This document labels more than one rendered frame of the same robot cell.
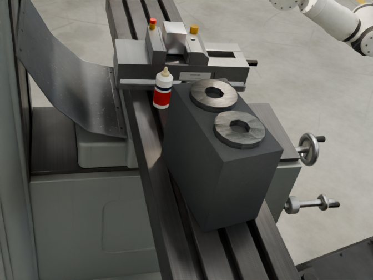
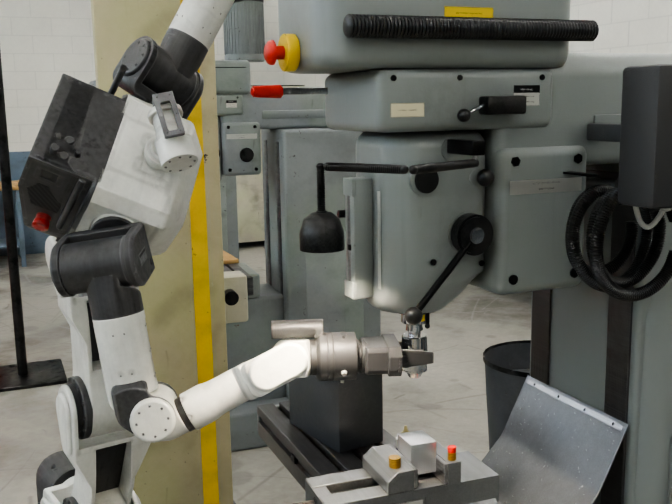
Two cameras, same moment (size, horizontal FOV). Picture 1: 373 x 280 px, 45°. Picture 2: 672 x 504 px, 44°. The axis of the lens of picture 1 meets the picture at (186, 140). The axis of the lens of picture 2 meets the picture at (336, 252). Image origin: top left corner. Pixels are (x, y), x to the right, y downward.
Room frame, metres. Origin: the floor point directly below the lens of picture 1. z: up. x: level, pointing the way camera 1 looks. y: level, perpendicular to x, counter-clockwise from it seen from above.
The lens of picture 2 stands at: (2.51, -0.10, 1.68)
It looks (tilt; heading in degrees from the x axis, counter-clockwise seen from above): 10 degrees down; 178
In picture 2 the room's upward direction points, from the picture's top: 1 degrees counter-clockwise
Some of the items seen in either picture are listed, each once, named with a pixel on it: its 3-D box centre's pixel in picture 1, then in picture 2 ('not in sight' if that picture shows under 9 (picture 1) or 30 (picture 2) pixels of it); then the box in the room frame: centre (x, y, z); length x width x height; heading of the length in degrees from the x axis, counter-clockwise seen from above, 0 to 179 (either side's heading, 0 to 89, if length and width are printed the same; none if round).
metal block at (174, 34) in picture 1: (173, 38); (416, 452); (1.04, 0.08, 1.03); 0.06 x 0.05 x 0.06; 18
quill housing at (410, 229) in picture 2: not in sight; (416, 219); (1.03, 0.09, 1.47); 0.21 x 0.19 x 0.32; 21
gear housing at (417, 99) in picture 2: not in sight; (435, 100); (1.01, 0.12, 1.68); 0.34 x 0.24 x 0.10; 111
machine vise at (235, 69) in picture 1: (181, 57); (402, 483); (1.05, 0.06, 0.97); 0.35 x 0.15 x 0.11; 108
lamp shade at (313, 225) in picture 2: not in sight; (321, 230); (1.19, -0.09, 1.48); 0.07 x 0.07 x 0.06
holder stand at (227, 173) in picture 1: (215, 149); (334, 391); (0.65, -0.06, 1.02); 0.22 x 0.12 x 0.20; 31
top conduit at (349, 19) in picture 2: not in sight; (476, 28); (1.15, 0.17, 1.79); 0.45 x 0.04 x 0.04; 111
